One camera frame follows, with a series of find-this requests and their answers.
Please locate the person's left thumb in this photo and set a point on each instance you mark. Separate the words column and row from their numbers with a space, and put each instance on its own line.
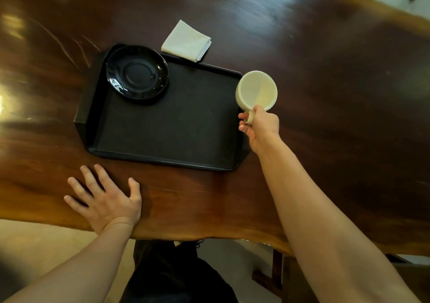
column 134, row 192

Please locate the folded white napkin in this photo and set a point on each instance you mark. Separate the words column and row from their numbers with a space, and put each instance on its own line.
column 185, row 41

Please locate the person's black trousers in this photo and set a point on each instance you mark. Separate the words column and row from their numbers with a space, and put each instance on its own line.
column 171, row 274

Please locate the person's left hand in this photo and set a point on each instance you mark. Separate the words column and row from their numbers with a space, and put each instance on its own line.
column 109, row 207

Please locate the person's left forearm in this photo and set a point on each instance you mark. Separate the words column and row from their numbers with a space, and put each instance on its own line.
column 72, row 264

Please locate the person's right forearm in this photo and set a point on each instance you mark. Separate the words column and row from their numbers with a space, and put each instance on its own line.
column 324, row 232

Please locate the wooden table leg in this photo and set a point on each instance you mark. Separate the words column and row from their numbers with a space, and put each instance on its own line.
column 273, row 272

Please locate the person's right hand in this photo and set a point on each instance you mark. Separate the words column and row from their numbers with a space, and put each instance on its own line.
column 263, row 130

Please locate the person's left little finger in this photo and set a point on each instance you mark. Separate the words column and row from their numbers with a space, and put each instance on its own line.
column 74, row 202

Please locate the black serving tray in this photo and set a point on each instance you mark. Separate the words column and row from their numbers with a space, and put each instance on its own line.
column 168, row 118

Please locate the black saucer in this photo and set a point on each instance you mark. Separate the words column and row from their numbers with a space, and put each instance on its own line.
column 137, row 73

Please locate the person's right thumb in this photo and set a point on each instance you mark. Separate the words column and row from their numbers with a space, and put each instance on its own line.
column 259, row 109

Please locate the white ceramic cup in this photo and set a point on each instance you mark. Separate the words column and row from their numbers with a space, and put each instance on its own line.
column 255, row 92

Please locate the person's left middle finger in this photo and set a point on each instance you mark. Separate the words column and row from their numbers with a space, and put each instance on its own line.
column 89, row 178

